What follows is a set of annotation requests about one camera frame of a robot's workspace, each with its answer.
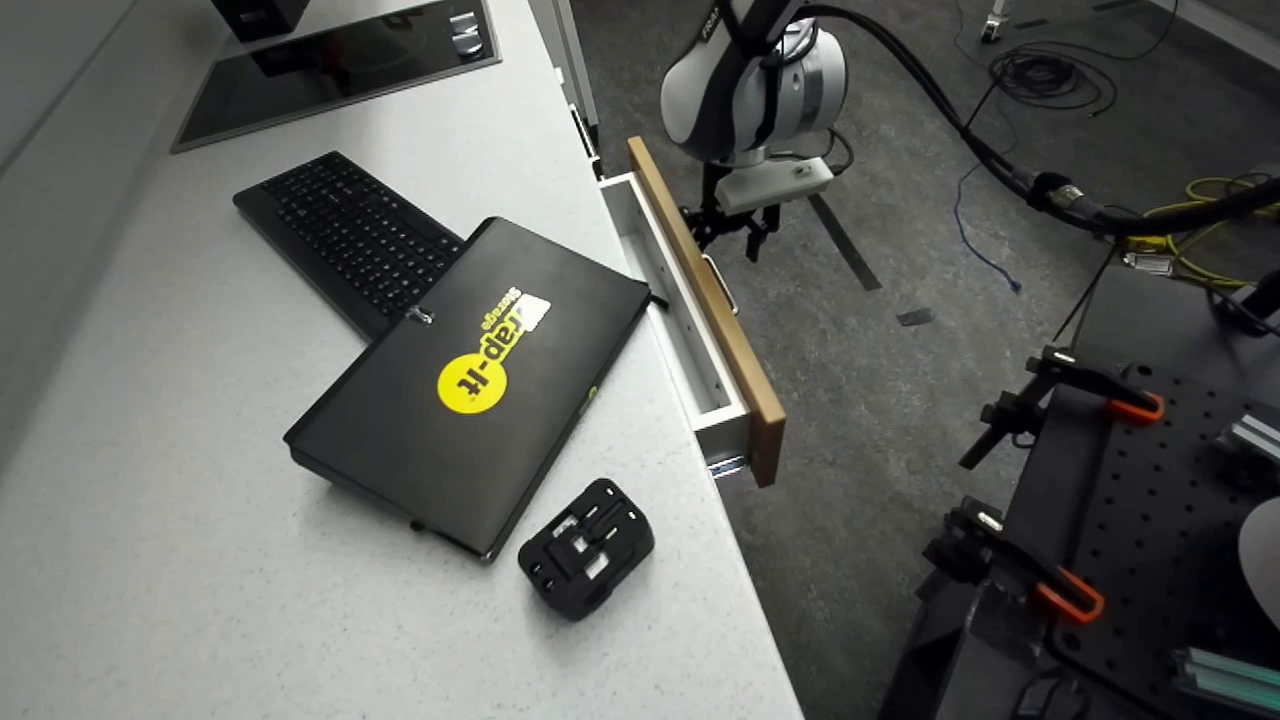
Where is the yellow cable bundle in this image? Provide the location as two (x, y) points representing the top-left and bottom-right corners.
(1126, 171), (1280, 296)

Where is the coiled black floor cable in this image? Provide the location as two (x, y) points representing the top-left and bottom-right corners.
(983, 38), (1126, 124)

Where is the thin blue cable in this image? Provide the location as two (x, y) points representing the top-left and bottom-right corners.
(947, 77), (1030, 302)

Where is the thick black cable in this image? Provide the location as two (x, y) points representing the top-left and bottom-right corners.
(796, 0), (1280, 244)

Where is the black keyboard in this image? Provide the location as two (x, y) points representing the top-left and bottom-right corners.
(233, 154), (470, 335)

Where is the silver drawer handle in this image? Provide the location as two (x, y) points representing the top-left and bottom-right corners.
(699, 254), (742, 318)

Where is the black perforated workbench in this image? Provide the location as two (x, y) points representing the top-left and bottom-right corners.
(882, 274), (1280, 720)

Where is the white drawer with wooden front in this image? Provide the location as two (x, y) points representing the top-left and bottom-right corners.
(599, 138), (790, 487)

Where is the black laptop with yellow sticker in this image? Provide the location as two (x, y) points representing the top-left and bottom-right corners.
(286, 217), (653, 561)

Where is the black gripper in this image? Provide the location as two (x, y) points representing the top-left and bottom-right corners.
(686, 157), (835, 255)

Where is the black orange clamp lower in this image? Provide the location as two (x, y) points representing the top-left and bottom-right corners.
(925, 495), (1107, 627)

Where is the black orange clamp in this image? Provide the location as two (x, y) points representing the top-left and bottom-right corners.
(925, 495), (1107, 627)
(956, 345), (1172, 474)

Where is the black orange clamp upper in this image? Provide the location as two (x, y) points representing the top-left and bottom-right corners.
(956, 345), (1172, 474)

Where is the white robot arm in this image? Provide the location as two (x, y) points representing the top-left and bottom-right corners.
(659, 0), (847, 255)

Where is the black travel adapter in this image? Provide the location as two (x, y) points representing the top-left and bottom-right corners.
(518, 476), (657, 619)

